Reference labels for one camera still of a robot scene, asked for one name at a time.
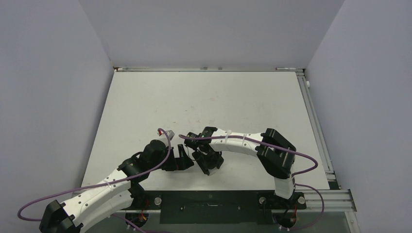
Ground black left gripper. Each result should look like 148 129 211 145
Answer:
149 144 193 171

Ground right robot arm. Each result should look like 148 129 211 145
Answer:
182 127 296 208

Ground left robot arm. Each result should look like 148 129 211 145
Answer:
39 140 194 233

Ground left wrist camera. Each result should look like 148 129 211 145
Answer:
157 128 175 140

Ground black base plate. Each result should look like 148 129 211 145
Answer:
126 190 307 226

